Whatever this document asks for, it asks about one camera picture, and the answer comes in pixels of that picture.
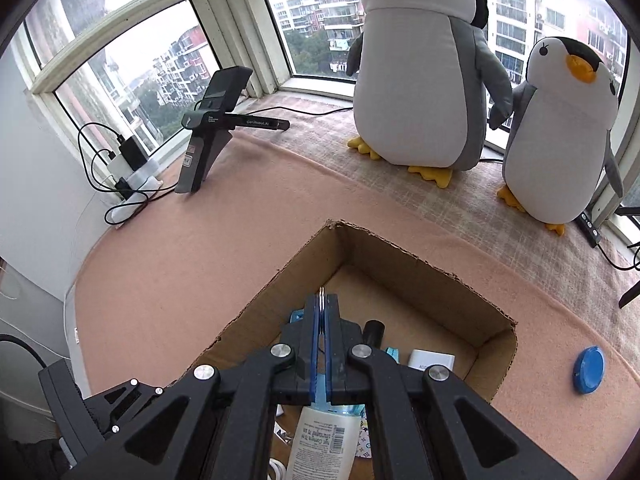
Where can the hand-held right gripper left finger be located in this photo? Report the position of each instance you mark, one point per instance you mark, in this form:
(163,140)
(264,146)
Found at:
(314,360)

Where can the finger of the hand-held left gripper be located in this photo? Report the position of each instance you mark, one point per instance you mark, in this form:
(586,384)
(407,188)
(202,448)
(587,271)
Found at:
(130,400)

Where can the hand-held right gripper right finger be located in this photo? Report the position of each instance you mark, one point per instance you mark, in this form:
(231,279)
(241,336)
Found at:
(329,360)

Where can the small black cylinder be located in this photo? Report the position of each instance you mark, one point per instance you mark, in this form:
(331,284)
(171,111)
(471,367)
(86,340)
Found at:
(374,332)

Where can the white lotion bottle blue cap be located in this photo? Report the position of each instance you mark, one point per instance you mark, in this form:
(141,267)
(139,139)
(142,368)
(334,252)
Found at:
(320,445)

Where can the patterned small tube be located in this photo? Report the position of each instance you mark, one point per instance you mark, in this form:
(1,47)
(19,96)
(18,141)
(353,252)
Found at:
(364,440)

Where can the white wall charger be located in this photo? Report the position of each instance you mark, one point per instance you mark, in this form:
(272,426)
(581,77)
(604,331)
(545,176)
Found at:
(430,360)

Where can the brown cardboard box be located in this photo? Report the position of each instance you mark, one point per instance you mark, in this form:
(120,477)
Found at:
(400,285)

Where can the checked beige cloth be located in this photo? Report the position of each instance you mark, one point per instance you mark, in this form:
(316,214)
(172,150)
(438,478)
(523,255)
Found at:
(400,200)

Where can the white power strip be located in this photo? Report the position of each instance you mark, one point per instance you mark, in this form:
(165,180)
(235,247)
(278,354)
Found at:
(140,177)

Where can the black gripper stand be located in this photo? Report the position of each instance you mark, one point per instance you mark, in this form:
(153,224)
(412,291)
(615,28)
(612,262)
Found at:
(200,160)

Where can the black power adapter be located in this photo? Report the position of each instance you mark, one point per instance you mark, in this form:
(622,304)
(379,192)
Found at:
(132,152)

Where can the large penguin plush toy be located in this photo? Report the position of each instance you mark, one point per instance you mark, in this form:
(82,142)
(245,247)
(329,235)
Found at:
(415,85)

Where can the small penguin plush toy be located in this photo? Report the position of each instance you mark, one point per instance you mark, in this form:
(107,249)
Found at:
(555,150)

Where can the black tripod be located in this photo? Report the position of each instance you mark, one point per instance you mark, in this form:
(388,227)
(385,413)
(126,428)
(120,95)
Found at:
(631,292)

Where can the white window frame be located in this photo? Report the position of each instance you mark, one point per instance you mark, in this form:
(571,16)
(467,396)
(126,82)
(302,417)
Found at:
(235,10)

